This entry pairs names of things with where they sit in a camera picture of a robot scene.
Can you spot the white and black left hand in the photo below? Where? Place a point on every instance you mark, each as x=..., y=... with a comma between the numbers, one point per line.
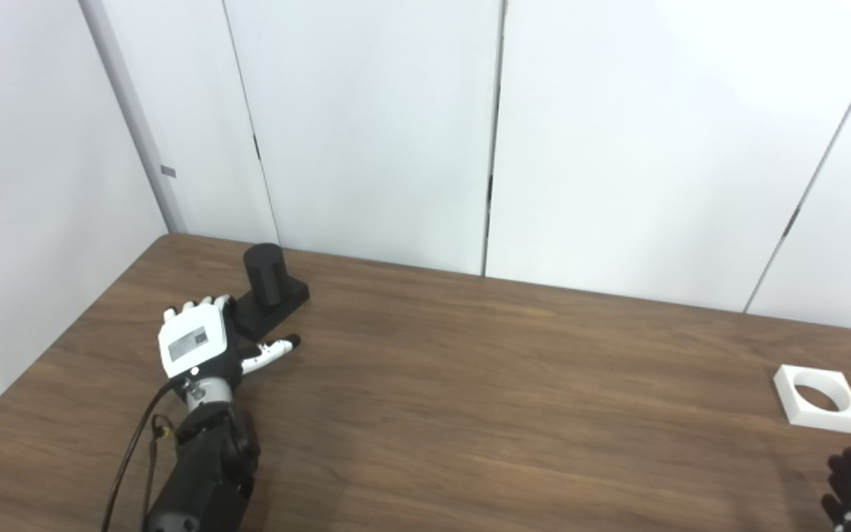
x=193, y=343

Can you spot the black peg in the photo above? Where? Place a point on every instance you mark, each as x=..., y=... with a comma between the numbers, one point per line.
x=267, y=284

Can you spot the white square piece with hole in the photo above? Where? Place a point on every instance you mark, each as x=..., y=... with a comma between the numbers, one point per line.
x=817, y=420

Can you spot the grey wall post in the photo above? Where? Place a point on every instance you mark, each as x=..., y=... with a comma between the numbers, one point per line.
x=137, y=111

